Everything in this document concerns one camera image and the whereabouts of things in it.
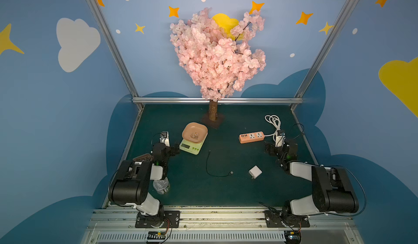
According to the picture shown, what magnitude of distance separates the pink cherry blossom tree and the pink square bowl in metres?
0.23

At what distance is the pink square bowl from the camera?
1026mm

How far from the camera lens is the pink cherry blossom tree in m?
0.64
